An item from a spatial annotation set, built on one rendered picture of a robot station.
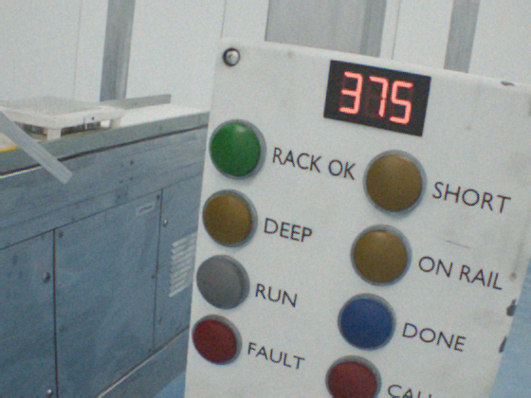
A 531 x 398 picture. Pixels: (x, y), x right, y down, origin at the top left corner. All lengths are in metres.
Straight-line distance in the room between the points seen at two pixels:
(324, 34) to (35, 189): 0.88
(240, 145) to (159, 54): 4.10
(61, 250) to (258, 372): 1.04
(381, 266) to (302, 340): 0.06
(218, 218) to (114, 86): 1.50
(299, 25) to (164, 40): 4.03
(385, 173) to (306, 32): 0.11
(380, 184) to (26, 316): 1.11
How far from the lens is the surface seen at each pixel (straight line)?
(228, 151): 0.30
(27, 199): 1.15
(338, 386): 0.32
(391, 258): 0.28
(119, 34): 1.78
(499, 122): 0.27
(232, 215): 0.30
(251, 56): 0.30
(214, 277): 0.32
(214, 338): 0.33
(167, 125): 1.50
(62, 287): 1.38
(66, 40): 4.81
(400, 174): 0.27
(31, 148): 1.01
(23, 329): 1.32
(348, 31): 0.34
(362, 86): 0.28
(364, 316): 0.29
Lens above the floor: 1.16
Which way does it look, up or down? 16 degrees down
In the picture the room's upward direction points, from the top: 7 degrees clockwise
